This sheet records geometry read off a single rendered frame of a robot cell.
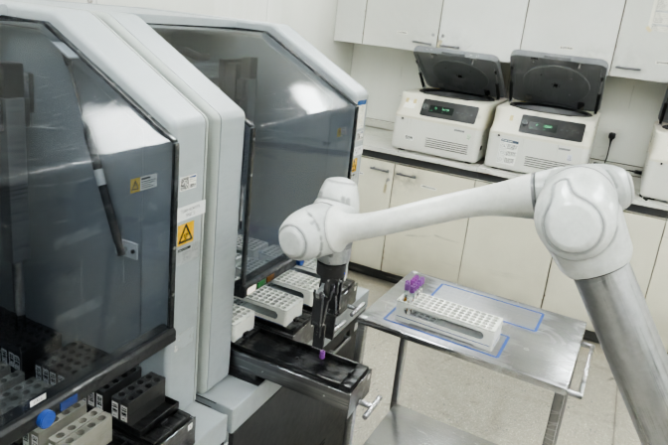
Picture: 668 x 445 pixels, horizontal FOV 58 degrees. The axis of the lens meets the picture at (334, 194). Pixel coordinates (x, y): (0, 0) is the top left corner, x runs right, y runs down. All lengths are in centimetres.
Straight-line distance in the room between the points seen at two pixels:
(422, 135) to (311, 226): 254
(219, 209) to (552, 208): 73
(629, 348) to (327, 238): 60
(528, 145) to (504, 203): 231
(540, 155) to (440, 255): 87
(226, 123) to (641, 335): 91
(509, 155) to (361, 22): 134
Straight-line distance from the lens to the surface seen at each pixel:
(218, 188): 138
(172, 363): 144
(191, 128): 127
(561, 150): 360
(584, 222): 107
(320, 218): 129
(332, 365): 163
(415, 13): 405
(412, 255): 395
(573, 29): 384
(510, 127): 364
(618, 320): 119
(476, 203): 133
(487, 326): 179
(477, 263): 384
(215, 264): 145
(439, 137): 373
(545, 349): 189
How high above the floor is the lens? 167
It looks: 16 degrees down
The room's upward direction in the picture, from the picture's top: 6 degrees clockwise
